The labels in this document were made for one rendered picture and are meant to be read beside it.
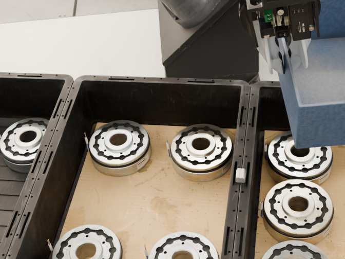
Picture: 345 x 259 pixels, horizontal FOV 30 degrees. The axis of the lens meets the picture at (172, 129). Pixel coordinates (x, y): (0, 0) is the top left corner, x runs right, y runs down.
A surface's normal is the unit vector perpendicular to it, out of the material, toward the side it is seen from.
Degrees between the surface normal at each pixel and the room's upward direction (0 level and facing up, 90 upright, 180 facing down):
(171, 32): 44
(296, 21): 90
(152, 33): 0
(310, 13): 90
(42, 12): 0
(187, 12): 86
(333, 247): 0
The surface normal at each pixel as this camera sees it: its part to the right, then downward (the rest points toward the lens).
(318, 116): 0.04, 0.72
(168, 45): -0.76, -0.43
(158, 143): -0.10, -0.69
